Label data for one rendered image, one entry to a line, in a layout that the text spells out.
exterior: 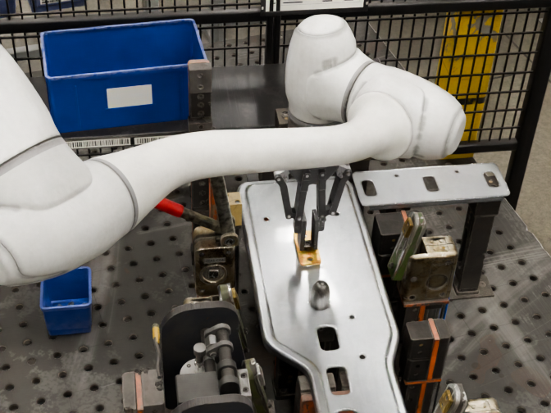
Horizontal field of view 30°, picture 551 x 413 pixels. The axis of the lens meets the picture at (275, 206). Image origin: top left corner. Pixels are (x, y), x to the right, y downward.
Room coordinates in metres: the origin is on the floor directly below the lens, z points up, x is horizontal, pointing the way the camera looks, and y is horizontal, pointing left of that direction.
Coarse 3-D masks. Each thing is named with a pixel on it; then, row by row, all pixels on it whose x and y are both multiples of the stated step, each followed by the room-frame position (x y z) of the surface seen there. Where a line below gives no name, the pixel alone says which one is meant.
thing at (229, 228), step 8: (216, 184) 1.26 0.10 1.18; (224, 184) 1.26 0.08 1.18; (216, 192) 1.26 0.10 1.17; (224, 192) 1.26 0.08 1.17; (216, 200) 1.26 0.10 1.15; (224, 200) 1.26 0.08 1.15; (216, 208) 1.26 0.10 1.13; (224, 208) 1.26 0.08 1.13; (224, 216) 1.26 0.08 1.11; (224, 224) 1.26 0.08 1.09; (232, 224) 1.26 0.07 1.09; (224, 232) 1.26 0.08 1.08; (232, 232) 1.26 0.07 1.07
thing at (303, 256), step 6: (294, 234) 1.33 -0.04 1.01; (306, 234) 1.33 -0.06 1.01; (294, 240) 1.32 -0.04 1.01; (306, 240) 1.31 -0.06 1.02; (306, 246) 1.29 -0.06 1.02; (312, 246) 1.29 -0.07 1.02; (300, 252) 1.29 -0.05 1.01; (306, 252) 1.29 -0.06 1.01; (312, 252) 1.29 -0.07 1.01; (318, 252) 1.29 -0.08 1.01; (300, 258) 1.27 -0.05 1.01; (306, 258) 1.27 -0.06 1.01; (312, 258) 1.27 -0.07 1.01; (318, 258) 1.27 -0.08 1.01; (300, 264) 1.26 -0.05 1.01; (306, 264) 1.26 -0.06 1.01; (312, 264) 1.26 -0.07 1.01; (318, 264) 1.26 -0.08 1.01
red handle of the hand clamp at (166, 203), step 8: (168, 200) 1.26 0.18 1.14; (160, 208) 1.25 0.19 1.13; (168, 208) 1.25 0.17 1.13; (176, 208) 1.25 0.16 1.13; (184, 208) 1.27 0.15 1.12; (176, 216) 1.25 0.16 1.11; (184, 216) 1.26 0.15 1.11; (192, 216) 1.26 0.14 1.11; (200, 216) 1.27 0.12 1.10; (200, 224) 1.26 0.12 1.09; (208, 224) 1.26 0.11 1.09; (216, 224) 1.27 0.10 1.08
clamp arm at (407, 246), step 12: (408, 216) 1.29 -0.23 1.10; (420, 216) 1.27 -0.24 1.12; (408, 228) 1.26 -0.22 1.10; (420, 228) 1.26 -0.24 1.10; (408, 240) 1.26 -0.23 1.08; (420, 240) 1.26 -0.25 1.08; (396, 252) 1.28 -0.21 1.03; (408, 252) 1.26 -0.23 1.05; (396, 264) 1.26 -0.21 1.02; (396, 276) 1.25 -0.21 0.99
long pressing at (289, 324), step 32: (256, 192) 1.45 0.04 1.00; (352, 192) 1.47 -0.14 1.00; (256, 224) 1.36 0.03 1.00; (288, 224) 1.37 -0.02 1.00; (352, 224) 1.37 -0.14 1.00; (256, 256) 1.28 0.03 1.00; (288, 256) 1.28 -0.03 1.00; (352, 256) 1.29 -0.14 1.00; (256, 288) 1.20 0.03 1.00; (288, 288) 1.21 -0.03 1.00; (352, 288) 1.21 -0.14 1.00; (384, 288) 1.22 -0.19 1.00; (288, 320) 1.13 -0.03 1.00; (320, 320) 1.14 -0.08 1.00; (352, 320) 1.14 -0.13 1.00; (384, 320) 1.14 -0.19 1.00; (288, 352) 1.06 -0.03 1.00; (320, 352) 1.07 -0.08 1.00; (352, 352) 1.07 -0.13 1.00; (384, 352) 1.07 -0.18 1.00; (320, 384) 1.00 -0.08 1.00; (352, 384) 1.01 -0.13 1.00; (384, 384) 1.01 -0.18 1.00
